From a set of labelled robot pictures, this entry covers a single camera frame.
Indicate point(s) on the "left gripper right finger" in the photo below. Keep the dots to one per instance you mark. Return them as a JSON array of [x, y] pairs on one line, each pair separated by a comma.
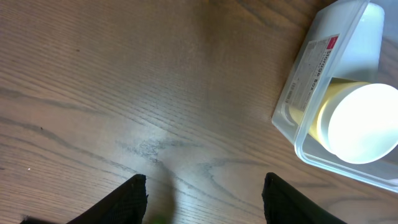
[[283, 204]]

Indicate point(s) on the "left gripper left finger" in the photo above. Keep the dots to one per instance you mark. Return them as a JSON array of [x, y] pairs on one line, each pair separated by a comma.
[[126, 204]]

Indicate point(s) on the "yellow paper cup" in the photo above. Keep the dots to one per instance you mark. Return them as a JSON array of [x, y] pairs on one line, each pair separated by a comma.
[[336, 92]]

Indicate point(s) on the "clear plastic container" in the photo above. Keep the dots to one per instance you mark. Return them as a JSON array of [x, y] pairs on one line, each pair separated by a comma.
[[311, 75]]

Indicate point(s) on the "grey paper cup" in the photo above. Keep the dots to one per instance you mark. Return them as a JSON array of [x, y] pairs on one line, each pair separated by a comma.
[[360, 59]]

